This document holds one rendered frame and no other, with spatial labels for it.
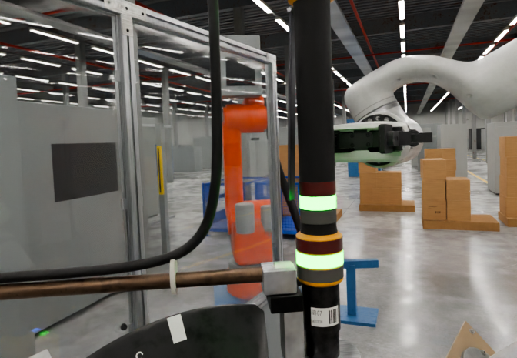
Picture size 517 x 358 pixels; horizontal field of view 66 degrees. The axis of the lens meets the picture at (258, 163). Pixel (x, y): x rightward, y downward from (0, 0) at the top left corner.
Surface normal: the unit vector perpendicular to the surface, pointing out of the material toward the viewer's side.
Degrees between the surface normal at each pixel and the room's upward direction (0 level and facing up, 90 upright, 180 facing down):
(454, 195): 90
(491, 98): 113
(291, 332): 90
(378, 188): 90
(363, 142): 89
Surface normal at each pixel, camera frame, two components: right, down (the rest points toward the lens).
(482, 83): -0.48, 0.06
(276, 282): 0.09, 0.05
